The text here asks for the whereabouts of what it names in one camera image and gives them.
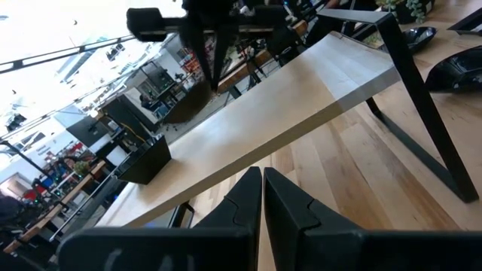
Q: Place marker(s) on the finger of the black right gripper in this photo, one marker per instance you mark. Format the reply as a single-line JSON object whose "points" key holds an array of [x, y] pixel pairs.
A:
{"points": [[225, 45], [199, 45]]}

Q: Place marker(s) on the black overhead beam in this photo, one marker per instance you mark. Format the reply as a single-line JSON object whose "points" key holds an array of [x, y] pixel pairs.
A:
{"points": [[81, 49]]}

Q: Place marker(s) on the wavy pointed black plate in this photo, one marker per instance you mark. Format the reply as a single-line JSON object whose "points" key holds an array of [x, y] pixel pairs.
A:
{"points": [[421, 37]]}

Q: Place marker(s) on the small potted background plant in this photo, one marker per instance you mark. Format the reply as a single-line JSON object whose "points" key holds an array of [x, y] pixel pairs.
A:
{"points": [[81, 167]]}

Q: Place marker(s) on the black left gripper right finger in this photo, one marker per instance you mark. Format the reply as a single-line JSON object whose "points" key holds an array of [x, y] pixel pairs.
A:
{"points": [[301, 233]]}

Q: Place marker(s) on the black background cabinet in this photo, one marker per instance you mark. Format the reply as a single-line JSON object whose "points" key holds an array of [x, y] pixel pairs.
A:
{"points": [[120, 116]]}

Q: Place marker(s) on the dark brown background furniture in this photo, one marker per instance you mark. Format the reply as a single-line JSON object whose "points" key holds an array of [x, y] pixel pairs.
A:
{"points": [[188, 105]]}

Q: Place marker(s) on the black ceiling spotlight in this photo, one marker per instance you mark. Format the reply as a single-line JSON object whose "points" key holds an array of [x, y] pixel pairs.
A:
{"points": [[16, 122], [115, 52]]}

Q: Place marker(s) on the wooden background desk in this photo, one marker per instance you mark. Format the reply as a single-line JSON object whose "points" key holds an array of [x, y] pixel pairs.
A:
{"points": [[37, 222], [235, 81]]}

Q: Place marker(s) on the green artificial potted plant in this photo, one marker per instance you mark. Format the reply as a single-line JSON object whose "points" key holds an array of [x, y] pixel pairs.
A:
{"points": [[408, 9]]}

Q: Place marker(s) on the small square black plate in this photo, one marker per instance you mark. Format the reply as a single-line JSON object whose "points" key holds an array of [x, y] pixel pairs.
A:
{"points": [[470, 23], [145, 165]]}

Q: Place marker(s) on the person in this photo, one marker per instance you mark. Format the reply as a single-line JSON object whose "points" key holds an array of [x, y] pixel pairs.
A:
{"points": [[145, 101]]}

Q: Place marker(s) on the rounded wavy black plate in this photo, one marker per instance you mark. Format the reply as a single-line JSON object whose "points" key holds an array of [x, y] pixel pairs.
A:
{"points": [[457, 71]]}

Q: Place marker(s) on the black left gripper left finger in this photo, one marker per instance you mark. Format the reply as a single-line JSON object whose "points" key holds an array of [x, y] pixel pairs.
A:
{"points": [[233, 226]]}

